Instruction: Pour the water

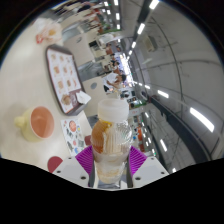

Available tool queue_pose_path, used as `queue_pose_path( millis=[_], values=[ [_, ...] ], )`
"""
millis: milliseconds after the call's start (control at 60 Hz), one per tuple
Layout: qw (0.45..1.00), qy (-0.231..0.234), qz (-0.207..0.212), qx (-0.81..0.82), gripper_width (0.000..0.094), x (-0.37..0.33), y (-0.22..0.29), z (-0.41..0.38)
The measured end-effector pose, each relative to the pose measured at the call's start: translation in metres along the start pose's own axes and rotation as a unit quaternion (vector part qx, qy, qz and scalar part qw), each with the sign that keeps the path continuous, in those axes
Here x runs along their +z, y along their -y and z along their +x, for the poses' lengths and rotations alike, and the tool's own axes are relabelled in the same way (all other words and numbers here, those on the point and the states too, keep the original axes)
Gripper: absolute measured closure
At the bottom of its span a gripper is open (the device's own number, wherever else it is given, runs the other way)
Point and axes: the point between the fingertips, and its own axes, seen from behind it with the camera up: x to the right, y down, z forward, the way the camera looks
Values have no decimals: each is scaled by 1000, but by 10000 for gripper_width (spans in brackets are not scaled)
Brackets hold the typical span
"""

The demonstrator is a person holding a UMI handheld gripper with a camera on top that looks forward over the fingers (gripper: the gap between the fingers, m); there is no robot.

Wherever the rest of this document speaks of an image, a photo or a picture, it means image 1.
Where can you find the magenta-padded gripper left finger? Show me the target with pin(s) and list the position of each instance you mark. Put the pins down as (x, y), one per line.
(68, 170)

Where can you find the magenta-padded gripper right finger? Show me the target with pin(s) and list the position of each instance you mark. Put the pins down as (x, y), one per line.
(151, 170)

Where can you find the clear white-capped drink bottle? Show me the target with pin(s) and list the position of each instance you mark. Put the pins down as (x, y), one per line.
(111, 143)

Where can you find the flat round red coaster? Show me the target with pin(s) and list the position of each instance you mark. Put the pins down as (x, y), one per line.
(54, 164)

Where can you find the colourful sticker sheet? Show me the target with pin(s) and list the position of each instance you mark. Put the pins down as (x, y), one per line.
(72, 136)

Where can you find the yellow mug with pink inside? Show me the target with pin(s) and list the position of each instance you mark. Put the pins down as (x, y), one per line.
(28, 128)

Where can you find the group of ceiling lights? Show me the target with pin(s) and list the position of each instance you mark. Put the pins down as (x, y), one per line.
(201, 119)

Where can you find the white paper napkin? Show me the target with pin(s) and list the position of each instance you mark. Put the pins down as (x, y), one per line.
(83, 97)

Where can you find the dark food tray paper liner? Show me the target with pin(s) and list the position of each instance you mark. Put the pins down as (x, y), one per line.
(61, 76)

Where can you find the person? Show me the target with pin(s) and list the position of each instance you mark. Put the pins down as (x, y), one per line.
(111, 80)

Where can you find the group of cream chairs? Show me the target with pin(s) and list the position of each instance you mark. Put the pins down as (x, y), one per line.
(83, 50)

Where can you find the ceiling air conditioner unit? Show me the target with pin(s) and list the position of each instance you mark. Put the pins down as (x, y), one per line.
(151, 43)

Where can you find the clear plastic food bag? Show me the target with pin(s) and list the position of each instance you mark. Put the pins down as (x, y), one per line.
(48, 31)

